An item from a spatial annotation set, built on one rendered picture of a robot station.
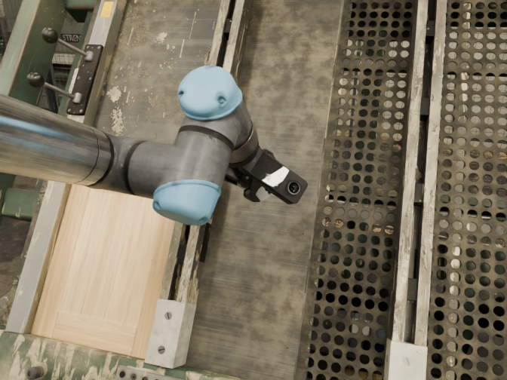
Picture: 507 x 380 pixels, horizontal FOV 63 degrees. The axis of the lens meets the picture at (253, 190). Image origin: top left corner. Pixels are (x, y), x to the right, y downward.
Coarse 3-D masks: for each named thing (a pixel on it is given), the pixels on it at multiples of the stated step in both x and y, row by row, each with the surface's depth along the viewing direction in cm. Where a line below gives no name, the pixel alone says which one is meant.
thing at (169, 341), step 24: (240, 0) 100; (240, 24) 99; (216, 48) 98; (240, 48) 101; (192, 240) 86; (168, 264) 86; (192, 264) 85; (168, 288) 85; (192, 288) 86; (168, 312) 83; (192, 312) 88; (168, 336) 82; (168, 360) 81
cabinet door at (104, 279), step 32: (96, 192) 100; (64, 224) 100; (96, 224) 98; (128, 224) 96; (160, 224) 94; (64, 256) 97; (96, 256) 96; (128, 256) 94; (160, 256) 92; (64, 288) 95; (96, 288) 94; (128, 288) 92; (160, 288) 90; (64, 320) 93; (96, 320) 91; (128, 320) 90; (128, 352) 88
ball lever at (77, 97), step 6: (30, 72) 96; (36, 72) 96; (30, 78) 96; (36, 78) 96; (42, 78) 97; (30, 84) 97; (36, 84) 97; (42, 84) 98; (48, 84) 99; (60, 90) 101; (66, 96) 103; (72, 96) 103; (78, 96) 104; (72, 102) 104; (78, 102) 104
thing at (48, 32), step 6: (42, 30) 99; (48, 30) 99; (54, 30) 100; (42, 36) 99; (48, 36) 99; (54, 36) 100; (48, 42) 100; (54, 42) 101; (60, 42) 102; (66, 42) 103; (72, 48) 104; (84, 54) 106; (90, 54) 107; (90, 60) 107
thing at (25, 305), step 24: (120, 0) 114; (96, 24) 112; (120, 24) 115; (96, 96) 108; (48, 192) 100; (48, 216) 99; (48, 240) 97; (24, 264) 96; (48, 264) 97; (24, 288) 95; (24, 312) 93
